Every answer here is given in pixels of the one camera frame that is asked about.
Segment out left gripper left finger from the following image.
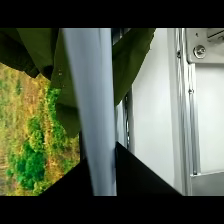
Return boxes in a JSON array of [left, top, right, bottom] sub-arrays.
[[39, 155, 96, 197]]

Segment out white garment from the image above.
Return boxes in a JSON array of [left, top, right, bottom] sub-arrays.
[[61, 27, 118, 197]]

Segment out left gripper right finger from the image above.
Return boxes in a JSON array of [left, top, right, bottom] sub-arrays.
[[114, 141, 183, 197]]

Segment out dark green garment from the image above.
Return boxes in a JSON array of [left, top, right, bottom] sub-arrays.
[[0, 27, 157, 139]]

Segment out silver frame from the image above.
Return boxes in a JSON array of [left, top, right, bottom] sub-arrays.
[[114, 27, 224, 197]]

